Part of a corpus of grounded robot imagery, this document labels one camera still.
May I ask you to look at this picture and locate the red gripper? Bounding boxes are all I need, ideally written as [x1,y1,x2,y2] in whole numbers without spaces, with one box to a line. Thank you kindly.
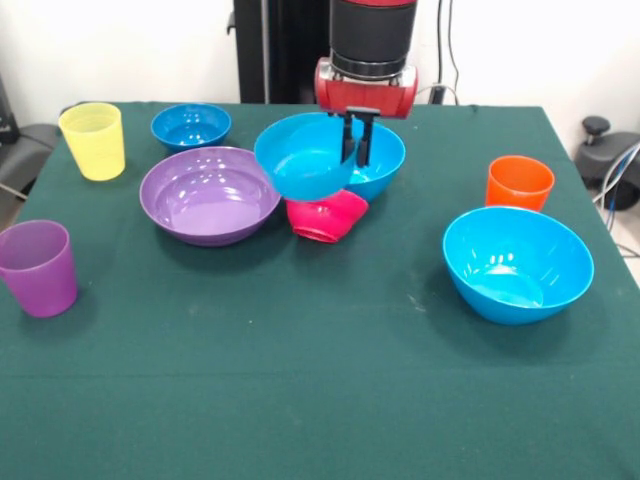
[313,56,420,168]

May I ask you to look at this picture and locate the large blue bowl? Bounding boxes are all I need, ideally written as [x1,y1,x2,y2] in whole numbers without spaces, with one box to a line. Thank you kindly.
[441,205,596,327]
[282,117,407,203]

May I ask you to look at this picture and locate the translucent light blue bowl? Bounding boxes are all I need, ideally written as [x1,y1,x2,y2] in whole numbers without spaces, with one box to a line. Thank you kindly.
[253,112,359,204]

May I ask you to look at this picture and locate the small red bowl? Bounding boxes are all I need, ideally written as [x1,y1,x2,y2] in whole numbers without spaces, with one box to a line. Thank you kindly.
[285,189,370,245]

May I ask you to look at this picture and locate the wide purple bowl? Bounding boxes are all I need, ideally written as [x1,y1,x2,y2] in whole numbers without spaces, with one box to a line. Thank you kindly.
[138,145,285,247]

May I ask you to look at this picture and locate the small dark blue bowl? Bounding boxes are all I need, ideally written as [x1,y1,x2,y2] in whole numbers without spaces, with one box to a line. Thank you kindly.
[150,102,233,154]

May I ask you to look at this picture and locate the orange cup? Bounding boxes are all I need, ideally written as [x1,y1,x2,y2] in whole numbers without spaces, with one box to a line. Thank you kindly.
[485,155,556,213]

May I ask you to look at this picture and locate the dark green tablecloth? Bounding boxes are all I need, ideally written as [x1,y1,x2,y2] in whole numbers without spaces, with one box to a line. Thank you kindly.
[0,101,640,480]

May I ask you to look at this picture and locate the dark grey chair base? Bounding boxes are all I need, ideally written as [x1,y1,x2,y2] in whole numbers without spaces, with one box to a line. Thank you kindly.
[574,115,640,211]

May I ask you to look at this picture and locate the yellow cup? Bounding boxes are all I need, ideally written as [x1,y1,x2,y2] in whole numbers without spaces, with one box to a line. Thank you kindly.
[58,102,126,182]

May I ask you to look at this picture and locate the grey padded chair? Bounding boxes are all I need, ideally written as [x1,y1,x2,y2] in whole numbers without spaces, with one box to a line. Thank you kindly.
[0,74,57,202]

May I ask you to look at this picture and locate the purple cup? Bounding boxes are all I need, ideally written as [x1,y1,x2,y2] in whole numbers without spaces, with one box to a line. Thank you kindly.
[0,219,79,319]

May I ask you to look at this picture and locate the black wall cable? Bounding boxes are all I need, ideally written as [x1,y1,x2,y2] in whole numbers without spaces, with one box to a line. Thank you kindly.
[416,0,462,106]

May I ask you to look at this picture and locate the bundle of light cables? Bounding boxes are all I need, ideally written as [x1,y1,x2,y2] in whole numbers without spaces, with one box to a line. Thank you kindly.
[593,142,640,261]

